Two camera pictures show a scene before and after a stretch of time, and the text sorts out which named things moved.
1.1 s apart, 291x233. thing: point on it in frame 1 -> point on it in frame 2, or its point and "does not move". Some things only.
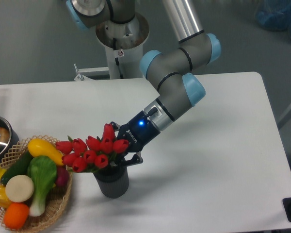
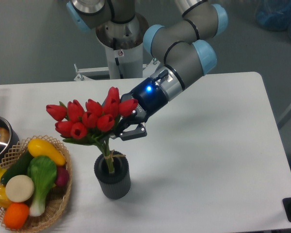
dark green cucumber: x=20 y=168 does not move
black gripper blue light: x=139 y=133 -> x=151 y=97
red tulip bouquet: x=95 y=154 -> x=94 y=123
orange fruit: x=16 y=215 does not move
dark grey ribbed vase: x=113 y=181 does not move
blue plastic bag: x=280 y=15 does not move
